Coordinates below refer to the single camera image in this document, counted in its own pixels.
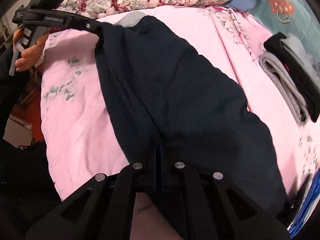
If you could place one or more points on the pink floral bed sheet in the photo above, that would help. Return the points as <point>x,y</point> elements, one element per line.
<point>77,128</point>

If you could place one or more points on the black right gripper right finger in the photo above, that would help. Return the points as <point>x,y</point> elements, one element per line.
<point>198,206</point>

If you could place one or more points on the folded light grey pants top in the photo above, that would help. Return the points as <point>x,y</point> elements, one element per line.
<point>308,62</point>

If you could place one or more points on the folded grey pants bottom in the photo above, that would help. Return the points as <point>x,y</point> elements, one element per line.
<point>278,74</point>

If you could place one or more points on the dark navy fleece-lined pants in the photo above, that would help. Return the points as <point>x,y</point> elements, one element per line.
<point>160,93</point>

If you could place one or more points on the person's left hand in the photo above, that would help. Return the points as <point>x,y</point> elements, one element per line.
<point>31,55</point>

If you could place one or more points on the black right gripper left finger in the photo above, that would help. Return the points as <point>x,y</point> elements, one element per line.
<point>102,208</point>

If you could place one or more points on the folded black pants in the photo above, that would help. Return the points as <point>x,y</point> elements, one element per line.
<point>299,76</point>

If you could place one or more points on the teal cartoon print pillow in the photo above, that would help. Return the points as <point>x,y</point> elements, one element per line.
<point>290,16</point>

